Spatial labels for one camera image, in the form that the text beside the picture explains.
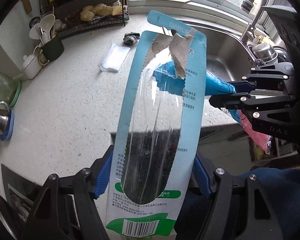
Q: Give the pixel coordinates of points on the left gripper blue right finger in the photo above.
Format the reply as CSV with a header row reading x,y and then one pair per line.
x,y
201,177

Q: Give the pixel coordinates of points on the green tray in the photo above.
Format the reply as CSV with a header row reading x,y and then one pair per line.
x,y
17,93

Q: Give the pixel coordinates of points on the white ladle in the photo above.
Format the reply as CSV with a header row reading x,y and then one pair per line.
x,y
45,26

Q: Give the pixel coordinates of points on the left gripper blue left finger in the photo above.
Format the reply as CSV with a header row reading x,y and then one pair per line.
x,y
101,172

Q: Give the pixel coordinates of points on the stainless steel sink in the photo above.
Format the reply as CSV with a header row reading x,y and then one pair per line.
x,y
227,58

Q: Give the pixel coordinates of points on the white spatula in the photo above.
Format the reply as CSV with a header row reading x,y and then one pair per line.
x,y
33,32

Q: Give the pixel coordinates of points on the white tissue pack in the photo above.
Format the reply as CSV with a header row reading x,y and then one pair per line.
x,y
114,58

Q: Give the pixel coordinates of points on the blue toothbrush blister pack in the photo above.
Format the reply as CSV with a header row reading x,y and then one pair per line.
x,y
157,136

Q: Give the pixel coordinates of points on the blue saucer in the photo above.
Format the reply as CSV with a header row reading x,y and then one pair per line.
x,y
9,129

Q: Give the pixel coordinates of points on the blue plastic bag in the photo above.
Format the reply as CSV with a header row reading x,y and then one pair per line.
x,y
167,80

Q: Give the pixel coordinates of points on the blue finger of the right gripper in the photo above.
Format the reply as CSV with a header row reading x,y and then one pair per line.
x,y
243,86

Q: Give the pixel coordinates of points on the ginger root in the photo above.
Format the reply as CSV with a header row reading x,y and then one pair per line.
x,y
89,12

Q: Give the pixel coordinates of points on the steel bowl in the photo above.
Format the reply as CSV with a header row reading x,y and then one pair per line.
x,y
265,52

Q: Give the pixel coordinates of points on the glass carafe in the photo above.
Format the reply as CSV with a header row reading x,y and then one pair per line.
x,y
8,88

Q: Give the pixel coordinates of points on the black wire rack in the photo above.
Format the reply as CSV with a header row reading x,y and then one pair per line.
x,y
79,16

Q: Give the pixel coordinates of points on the pink plastic bag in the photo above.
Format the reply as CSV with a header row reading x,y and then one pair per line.
x,y
261,140

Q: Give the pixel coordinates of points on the grey rag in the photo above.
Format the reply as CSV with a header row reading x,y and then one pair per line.
x,y
131,38

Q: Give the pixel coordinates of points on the person blue trouser legs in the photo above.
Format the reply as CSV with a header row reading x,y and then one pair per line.
x,y
282,188

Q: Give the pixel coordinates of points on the dark green utensil mug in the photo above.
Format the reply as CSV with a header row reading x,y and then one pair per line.
x,y
51,51

